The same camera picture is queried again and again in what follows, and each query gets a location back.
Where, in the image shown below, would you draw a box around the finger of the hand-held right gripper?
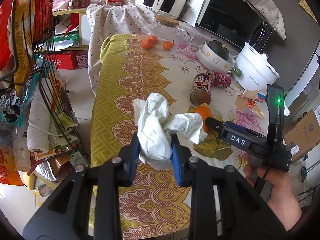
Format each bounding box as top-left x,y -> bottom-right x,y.
224,121 -> 264,137
205,117 -> 225,133

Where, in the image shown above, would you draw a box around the dark green squash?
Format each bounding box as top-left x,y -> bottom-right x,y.
207,40 -> 229,60

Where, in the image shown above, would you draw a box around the cartoon face can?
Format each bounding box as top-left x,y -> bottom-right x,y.
190,73 -> 212,105

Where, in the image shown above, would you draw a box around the yellow sticker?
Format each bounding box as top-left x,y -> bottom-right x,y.
299,0 -> 315,18

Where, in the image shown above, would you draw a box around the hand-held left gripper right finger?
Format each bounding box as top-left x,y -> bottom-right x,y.
170,134 -> 288,240

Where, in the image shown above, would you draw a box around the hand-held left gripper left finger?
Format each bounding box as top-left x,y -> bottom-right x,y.
22,131 -> 142,240

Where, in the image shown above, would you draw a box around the floral cushion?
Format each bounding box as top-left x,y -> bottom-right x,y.
229,0 -> 286,40

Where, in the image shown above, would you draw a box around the paper towel roll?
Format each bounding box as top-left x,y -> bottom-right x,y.
26,87 -> 50,153

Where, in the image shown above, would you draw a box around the orange snack bag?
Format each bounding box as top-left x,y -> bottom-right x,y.
0,145 -> 24,186

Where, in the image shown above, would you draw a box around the panda print packet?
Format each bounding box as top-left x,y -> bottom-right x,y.
0,92 -> 28,126

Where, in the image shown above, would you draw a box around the red box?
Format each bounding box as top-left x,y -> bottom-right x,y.
46,51 -> 83,70

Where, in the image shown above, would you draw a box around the floral yellow tablecloth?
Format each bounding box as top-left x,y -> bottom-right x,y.
90,34 -> 285,230

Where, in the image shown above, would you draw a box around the red hanging packets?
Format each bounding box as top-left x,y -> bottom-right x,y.
0,0 -> 54,68

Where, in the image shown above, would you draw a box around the black wire rack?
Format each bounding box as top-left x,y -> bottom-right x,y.
0,0 -> 90,180

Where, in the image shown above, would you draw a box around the black microwave oven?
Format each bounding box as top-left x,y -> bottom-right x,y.
196,0 -> 273,49

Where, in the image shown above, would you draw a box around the white plate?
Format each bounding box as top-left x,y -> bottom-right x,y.
197,44 -> 234,71
199,51 -> 233,72

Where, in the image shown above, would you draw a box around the red drink can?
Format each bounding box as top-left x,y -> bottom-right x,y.
205,70 -> 231,87

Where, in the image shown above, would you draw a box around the wooden shelf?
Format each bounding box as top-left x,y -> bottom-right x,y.
51,7 -> 91,70

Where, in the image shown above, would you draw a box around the white electric pot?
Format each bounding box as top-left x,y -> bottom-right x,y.
235,45 -> 277,90

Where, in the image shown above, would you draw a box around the torn brown cardboard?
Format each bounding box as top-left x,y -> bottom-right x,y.
235,89 -> 265,118

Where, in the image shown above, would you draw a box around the glass teapot with wooden lid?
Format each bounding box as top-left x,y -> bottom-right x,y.
141,15 -> 192,52

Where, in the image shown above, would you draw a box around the cardboard box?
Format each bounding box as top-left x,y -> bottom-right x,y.
295,109 -> 320,155
284,127 -> 303,163

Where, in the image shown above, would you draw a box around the white pot lid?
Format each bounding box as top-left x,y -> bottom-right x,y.
244,42 -> 280,78

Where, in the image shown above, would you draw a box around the grey refrigerator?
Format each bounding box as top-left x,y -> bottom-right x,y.
272,0 -> 320,103

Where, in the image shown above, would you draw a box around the cherry print white cloth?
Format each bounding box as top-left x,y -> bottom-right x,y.
86,0 -> 200,97

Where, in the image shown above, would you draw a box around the white paper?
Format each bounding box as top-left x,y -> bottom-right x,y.
132,92 -> 208,164

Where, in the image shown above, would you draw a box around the person's right hand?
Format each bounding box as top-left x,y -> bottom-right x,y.
242,152 -> 303,232

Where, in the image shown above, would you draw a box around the green white plastic bag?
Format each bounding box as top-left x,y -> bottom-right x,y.
51,31 -> 80,52

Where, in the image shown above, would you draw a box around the flower print ceramic bowl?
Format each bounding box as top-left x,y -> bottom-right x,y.
201,41 -> 235,71

